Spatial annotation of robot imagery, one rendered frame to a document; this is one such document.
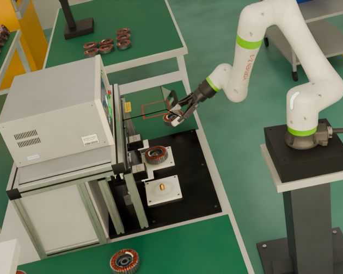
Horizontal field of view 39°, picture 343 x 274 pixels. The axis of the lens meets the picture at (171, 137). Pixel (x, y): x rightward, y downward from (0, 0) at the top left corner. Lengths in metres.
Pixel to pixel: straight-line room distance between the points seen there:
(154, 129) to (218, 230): 0.87
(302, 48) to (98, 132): 0.93
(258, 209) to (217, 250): 1.27
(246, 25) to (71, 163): 0.91
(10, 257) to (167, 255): 0.67
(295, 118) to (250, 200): 1.21
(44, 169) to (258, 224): 1.53
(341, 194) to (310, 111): 1.22
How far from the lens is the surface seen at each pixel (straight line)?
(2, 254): 1.44
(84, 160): 1.84
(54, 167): 1.86
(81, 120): 1.82
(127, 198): 2.08
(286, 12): 2.15
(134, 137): 2.24
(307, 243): 2.46
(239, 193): 3.21
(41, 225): 1.96
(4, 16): 5.48
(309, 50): 2.14
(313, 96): 2.01
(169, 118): 2.54
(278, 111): 3.99
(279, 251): 2.80
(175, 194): 2.06
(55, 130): 1.84
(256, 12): 2.05
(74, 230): 1.97
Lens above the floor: 2.09
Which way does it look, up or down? 32 degrees down
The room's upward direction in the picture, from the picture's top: 14 degrees counter-clockwise
